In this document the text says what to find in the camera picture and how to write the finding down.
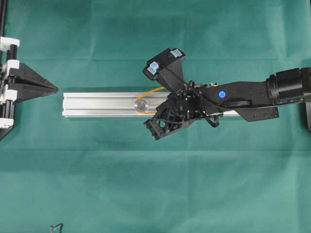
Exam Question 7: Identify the green table cloth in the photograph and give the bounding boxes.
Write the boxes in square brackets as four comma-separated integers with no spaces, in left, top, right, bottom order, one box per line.
[0,0,311,233]

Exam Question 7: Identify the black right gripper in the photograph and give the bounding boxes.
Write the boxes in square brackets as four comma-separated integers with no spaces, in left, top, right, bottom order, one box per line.
[143,80,224,140]

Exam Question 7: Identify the silver aluminium extrusion rail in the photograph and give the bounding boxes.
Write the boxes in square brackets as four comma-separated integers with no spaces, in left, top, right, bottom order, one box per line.
[62,91,243,117]

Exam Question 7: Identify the silver grooved shaft pulley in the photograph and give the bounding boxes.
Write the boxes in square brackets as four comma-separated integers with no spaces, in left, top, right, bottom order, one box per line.
[134,99,148,114]

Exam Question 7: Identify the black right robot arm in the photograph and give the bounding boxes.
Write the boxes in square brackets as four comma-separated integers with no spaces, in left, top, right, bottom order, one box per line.
[144,67,311,140]

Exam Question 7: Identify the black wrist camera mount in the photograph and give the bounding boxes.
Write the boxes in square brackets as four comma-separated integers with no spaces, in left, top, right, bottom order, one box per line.
[142,48,186,94]

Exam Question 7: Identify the orange rubber band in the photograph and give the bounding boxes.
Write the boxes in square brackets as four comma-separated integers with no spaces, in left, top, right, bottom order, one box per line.
[133,86,171,116]

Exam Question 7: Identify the black bent wire clip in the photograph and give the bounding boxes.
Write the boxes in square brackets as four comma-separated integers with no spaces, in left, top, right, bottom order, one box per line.
[50,223,63,233]

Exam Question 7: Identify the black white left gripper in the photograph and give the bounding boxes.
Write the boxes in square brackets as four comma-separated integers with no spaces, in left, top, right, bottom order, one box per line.
[0,36,58,139]

